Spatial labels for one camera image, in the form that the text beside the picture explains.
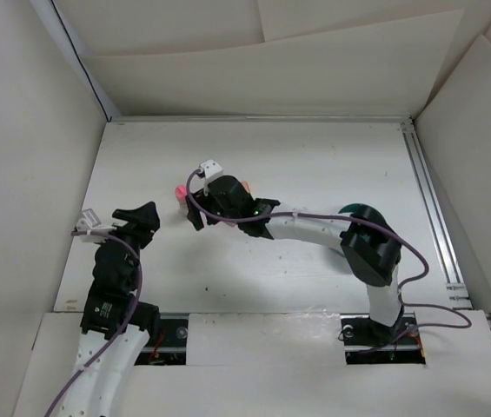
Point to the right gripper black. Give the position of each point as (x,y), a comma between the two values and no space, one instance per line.
(203,199)

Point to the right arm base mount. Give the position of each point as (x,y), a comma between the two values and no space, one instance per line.
(369,343)

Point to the aluminium rail right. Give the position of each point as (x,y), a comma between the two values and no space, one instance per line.
(455,284)

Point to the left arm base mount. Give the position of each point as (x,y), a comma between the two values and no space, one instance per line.
(169,348)

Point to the pink glue stick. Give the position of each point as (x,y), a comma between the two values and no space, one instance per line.
(180,194)

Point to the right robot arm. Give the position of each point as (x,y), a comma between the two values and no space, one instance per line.
(359,232)

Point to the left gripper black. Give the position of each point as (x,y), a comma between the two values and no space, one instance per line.
(143,222)

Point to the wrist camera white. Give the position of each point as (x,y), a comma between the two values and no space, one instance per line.
(87,221)
(210,170)

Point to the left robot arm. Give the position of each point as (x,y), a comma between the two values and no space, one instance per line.
(116,325)

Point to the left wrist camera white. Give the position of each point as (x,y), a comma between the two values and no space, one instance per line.
(87,221)

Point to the teal round organizer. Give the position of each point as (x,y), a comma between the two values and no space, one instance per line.
(352,209)

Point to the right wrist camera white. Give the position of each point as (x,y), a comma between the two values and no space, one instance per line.
(210,170)

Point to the orange correction tape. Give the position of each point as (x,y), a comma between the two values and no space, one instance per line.
(245,184)

